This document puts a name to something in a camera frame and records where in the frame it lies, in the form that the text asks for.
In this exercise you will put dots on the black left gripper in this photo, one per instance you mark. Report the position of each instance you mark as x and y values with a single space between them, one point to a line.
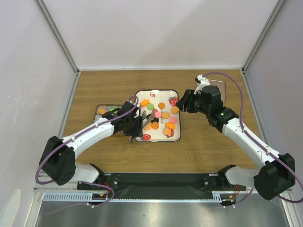
138 132

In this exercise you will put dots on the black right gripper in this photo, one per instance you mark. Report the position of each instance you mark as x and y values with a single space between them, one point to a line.
182 104

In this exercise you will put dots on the metal serving tongs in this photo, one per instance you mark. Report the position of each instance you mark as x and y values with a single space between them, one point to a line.
147 121

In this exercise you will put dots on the pink sandwich cookie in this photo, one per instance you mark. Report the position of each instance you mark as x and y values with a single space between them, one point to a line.
157 115

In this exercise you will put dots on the orange fish cookie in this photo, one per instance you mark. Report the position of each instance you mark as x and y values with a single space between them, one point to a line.
102 111
170 125

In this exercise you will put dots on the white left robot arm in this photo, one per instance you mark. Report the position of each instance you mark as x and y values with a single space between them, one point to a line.
58 160

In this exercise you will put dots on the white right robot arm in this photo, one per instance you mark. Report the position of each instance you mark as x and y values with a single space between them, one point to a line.
275 171

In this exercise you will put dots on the round biscuit lower left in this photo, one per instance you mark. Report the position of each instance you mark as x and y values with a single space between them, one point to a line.
148 127

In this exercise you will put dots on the orange chocolate chip cookie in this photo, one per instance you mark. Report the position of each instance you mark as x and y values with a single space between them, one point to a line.
155 125

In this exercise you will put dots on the black sandwich cookie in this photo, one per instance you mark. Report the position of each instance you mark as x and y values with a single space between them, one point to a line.
155 121

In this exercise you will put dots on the white strawberry tray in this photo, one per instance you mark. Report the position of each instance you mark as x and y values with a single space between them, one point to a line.
161 117

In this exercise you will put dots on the orange flower cookie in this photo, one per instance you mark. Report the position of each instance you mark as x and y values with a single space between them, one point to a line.
167 131

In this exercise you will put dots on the gold cookie tin box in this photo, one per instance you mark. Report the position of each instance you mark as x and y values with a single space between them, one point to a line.
107 107

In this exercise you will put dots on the gold tin lid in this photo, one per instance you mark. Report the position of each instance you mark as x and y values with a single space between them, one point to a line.
222 88

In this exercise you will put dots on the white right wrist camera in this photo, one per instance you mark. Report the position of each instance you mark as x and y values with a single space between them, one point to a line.
201 82

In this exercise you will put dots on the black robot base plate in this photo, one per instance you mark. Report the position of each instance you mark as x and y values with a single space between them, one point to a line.
167 183

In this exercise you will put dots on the white cable duct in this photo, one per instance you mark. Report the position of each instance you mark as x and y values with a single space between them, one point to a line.
99 197

